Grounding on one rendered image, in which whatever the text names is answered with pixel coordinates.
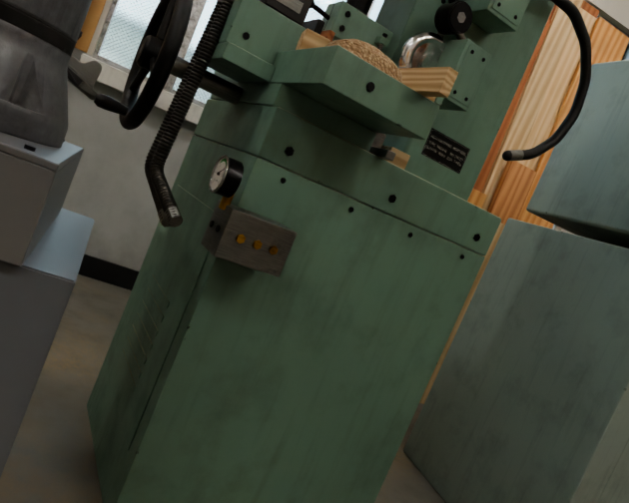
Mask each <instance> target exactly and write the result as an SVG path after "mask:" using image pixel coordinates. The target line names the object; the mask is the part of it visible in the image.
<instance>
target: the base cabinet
mask: <svg viewBox="0 0 629 503"><path fill-rule="evenodd" d="M223 155H227V156H228V157H230V158H233V159H235V160H237V161H240V162H242V163H243V166H244V173H243V177H242V181H241V183H240V185H239V187H238V189H237V191H236V192H235V193H234V197H233V200H232V202H231V204H232V205H234V206H237V207H240V208H242V209H245V210H247V211H250V212H253V213H255V214H258V215H261V216H263V217H266V218H268V219H271V220H274V221H276V222H279V223H281V224H283V225H284V226H286V227H288V228H289V229H291V230H293V231H295V232H296V233H298V234H297V236H296V238H295V241H294V243H293V246H292V248H291V250H290V253H289V255H288V258H287V260H286V262H285V265H284V267H283V269H282V272H281V274H280V276H279V277H277V276H274V275H271V274H268V273H265V272H262V271H258V270H255V269H252V268H249V267H246V266H243V265H240V264H237V263H234V262H231V261H228V260H225V259H222V258H218V257H215V256H213V255H212V254H211V253H210V252H209V251H208V250H207V249H206V248H205V247H204V246H203V245H202V244H201V242H202V239H203V237H204V234H205V232H206V229H207V227H208V224H209V222H210V219H211V217H212V214H213V212H214V209H215V207H216V204H217V202H218V200H222V197H223V196H220V195H218V194H215V193H211V192H210V189H209V183H210V177H211V174H212V171H213V168H214V166H215V164H216V163H217V161H218V159H219V158H220V157H221V156H223ZM171 192H172V194H173V197H174V199H175V201H176V204H177V206H178V208H179V211H180V213H181V216H182V218H183V222H182V223H181V224H180V225H179V226H178V227H163V226H162V224H161V223H160V221H159V223H158V225H157V228H156V230H155V233H154V236H153V238H152V241H151V243H150V246H149V248H148V251H147V253H146V256H145V258H144V261H143V263H142V266H141V268H140V271H139V274H138V276H137V279H136V281H135V284H134V286H133V289H132V291H131V294H130V296H129V299H128V301H127V304H126V306H125V309H124V312H123V314H122V317H121V319H120V322H119V324H118V327H117V329H116V332H115V334H114V337H113V339H112V342H111V344H110V347H109V350H108V352H107V355H106V357H105V360H104V362H103V365H102V367H101V370H100V372H99V375H98V377H97V380H96V383H95V385H94V388H93V390H92V393H91V395H90V398H89V400H88V403H87V409H88V415H89V421H90V427H91V433H92V439H93V445H94V452H95V458H96V464H97V470H98V476H99V482H100V488H101V494H102V500H103V503H374V501H375V499H376V497H377V495H378V493H379V490H380V488H381V486H382V484H383V481H384V479H385V477H386V475H387V473H388V470H389V468H390V466H391V464H392V461H393V459H394V457H395V455H396V453H397V450H398V448H399V446H400V444H401V442H402V439H403V437H404V435H405V433H406V430H407V428H408V426H409V424H410V422H411V419H412V417H413V415H414V413H415V411H416V408H417V406H418V404H419V402H420V399H421V397H422V395H423V393H424V391H425V388H426V386H427V384H428V382H429V379H430V377H431V375H432V373H433V371H434V368H435V366H436V364H437V362H438V361H439V358H440V356H441V354H442V352H443V349H444V347H445V345H446V343H447V341H448V338H449V336H450V334H451V332H452V330H453V327H454V325H455V323H456V321H457V318H458V316H459V314H460V312H461V310H462V307H463V305H464V303H465V301H466V299H467V296H468V294H469V292H470V290H471V287H472V285H473V283H474V281H475V279H476V276H477V274H478V272H479V270H480V267H481V265H482V263H483V261H484V256H483V255H481V254H479V253H476V252H474V251H471V250H468V249H466V248H464V247H461V246H459V245H457V244H455V243H452V242H450V241H448V240H446V239H443V238H441V237H439V236H436V235H434V234H432V233H430V232H427V231H425V230H423V229H421V228H418V227H416V226H414V225H411V224H409V223H407V222H405V221H402V220H400V219H398V218H396V217H393V216H391V215H389V214H386V213H384V212H382V211H380V210H377V209H375V208H373V207H371V206H368V205H366V204H364V203H362V202H359V201H357V200H355V199H352V198H350V197H348V196H346V195H343V194H341V193H339V192H337V191H334V190H332V189H330V188H327V187H325V186H323V185H321V184H318V183H316V182H314V181H312V180H309V179H307V178H305V177H302V176H300V175H298V174H296V173H293V172H291V171H289V170H287V169H284V168H282V167H280V166H277V165H275V164H273V163H271V162H268V161H266V160H264V159H262V158H259V157H257V156H254V155H251V154H248V153H245V152H242V151H239V150H236V149H233V148H230V147H227V146H225V145H222V144H219V143H216V142H213V141H210V140H207V139H204V138H201V137H198V136H195V135H194V136H193V138H192V140H191V142H190V144H189V147H188V149H187V152H186V154H185V157H184V159H183V162H182V165H181V167H180V170H179V172H178V175H177V177H176V180H175V182H174V185H173V187H172V190H171Z"/></svg>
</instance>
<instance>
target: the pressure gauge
mask: <svg viewBox="0 0 629 503"><path fill-rule="evenodd" d="M220 171H221V172H220ZM217 172H220V175H219V176H218V175H217ZM243 173H244V166H243V163H242V162H240V161H237V160H235V159H233V158H230V157H228V156H227V155H223V156H221V157H220V158H219V159H218V161H217V163H216V164H215V166H214V168H213V171H212V174H211V177H210V183H209V189H210V192H211V193H215V194H218V195H220V196H223V197H222V200H221V202H220V205H219V208H220V209H222V210H225V208H226V205H229V206H230V205H231V202H232V200H233V197H234V193H235V192H236V191H237V189H238V187H239V185H240V183H241V181H242V177H243Z"/></svg>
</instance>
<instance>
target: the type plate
mask: <svg viewBox="0 0 629 503"><path fill-rule="evenodd" d="M469 151H470V149H468V148H466V147H465V146H463V145H461V144H459V143H458V142H456V141H454V140H452V139H451V138H449V137H447V136H445V135H444V134H442V133H440V132H438V131H437V130H435V129H433V128H432V129H431V131H430V133H429V136H428V138H427V140H426V143H425V145H424V147H423V150H422V152H421V153H422V154H423V155H425V156H426V157H428V158H430V159H432V160H434V161H436V162H438V163H440V164H442V165H443V166H445V167H447V168H449V169H451V170H453V171H455V172H457V173H458V174H459V173H460V171H461V169H462V166H463V164H464V162H465V160H466V157H467V155H468V153H469Z"/></svg>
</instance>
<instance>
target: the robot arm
mask: <svg viewBox="0 0 629 503"><path fill-rule="evenodd" d="M91 3H92V0H0V132H2V133H5V134H8V135H11V136H14V137H17V138H20V139H24V140H27V141H30V142H34V143H37V144H41V145H45V146H49V147H54V148H61V147H62V144H63V142H64V139H65V136H66V134H67V131H68V81H69V82H70V83H72V84H73V85H74V86H75V87H76V88H77V89H79V90H80V91H81V92H82V93H83V94H85V95H86V96H87V97H88V98H89V99H91V100H95V97H96V95H97V93H96V92H95V91H94V90H93V88H94V86H95V84H96V82H97V80H98V78H99V76H100V74H101V72H102V65H101V64H100V63H99V62H98V61H96V60H93V61H90V62H87V63H81V62H80V61H79V60H78V59H76V58H75V57H73V56H72V53H73V50H74V48H75V45H76V43H77V41H78V40H79V39H80V38H81V36H82V34H83V32H82V31H81V29H82V27H83V24H84V21H85V19H86V16H87V13H88V11H89V8H90V5H91ZM70 68H71V69H72V70H73V71H74V72H75V73H74V72H73V71H72V70H71V69H70Z"/></svg>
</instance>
